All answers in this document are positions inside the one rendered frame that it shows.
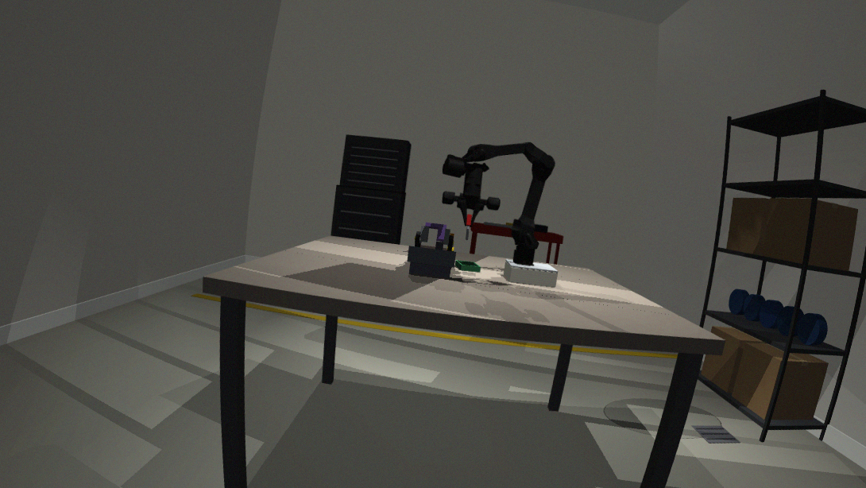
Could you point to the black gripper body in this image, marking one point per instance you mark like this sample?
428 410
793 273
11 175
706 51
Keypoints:
472 190

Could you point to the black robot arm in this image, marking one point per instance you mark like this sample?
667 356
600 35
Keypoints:
542 166

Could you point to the green tray rim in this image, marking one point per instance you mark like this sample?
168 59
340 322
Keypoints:
468 266

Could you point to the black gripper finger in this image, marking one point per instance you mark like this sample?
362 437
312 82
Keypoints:
463 207
478 207

